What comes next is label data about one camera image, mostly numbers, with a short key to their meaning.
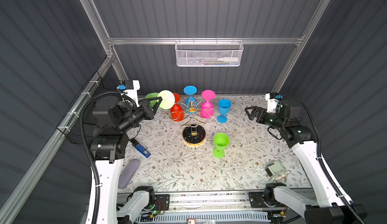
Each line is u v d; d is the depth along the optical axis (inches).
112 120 15.5
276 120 23.1
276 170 31.0
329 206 14.8
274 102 24.9
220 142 34.2
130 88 18.8
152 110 20.4
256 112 25.3
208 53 43.9
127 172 31.7
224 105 38.2
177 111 33.4
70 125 24.1
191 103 29.0
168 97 23.2
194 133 37.9
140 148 36.0
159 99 22.1
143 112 19.3
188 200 29.7
